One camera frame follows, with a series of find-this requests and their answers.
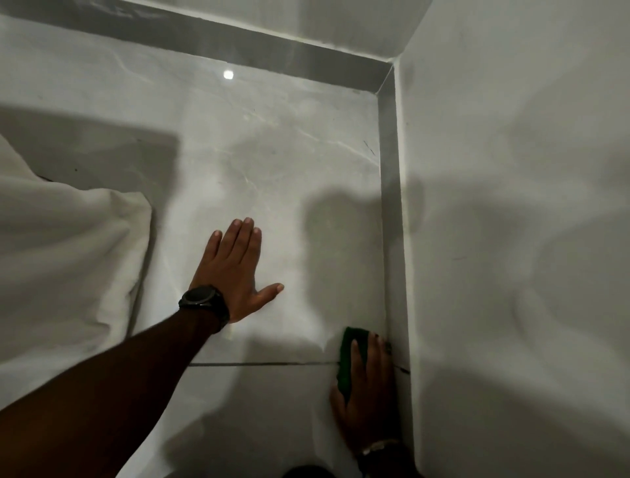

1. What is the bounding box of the person's left hand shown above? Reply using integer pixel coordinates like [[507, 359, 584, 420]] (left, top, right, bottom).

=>
[[190, 217, 285, 324]]

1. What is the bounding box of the person's right hand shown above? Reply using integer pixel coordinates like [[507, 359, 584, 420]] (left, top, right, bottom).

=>
[[329, 333, 397, 451]]

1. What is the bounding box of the green scrub pad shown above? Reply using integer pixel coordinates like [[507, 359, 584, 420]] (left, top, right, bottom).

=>
[[336, 326, 370, 405]]

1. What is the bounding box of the person's left forearm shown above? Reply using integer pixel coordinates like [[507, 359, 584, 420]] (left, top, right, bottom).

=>
[[0, 309, 220, 478]]

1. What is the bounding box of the black wristwatch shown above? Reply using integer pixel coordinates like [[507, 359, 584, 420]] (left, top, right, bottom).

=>
[[178, 284, 231, 332]]

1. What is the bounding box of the short gray skirting strip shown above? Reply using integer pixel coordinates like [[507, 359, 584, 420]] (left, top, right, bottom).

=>
[[376, 64, 415, 456]]

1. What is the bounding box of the white cloth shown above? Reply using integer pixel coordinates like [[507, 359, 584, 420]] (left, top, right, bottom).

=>
[[0, 133, 154, 410]]

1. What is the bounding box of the long gray skirting strip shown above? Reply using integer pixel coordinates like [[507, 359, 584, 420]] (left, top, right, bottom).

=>
[[0, 0, 395, 94]]

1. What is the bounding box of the metal bracelet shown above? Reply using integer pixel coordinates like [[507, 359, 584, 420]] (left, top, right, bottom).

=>
[[360, 439, 401, 457]]

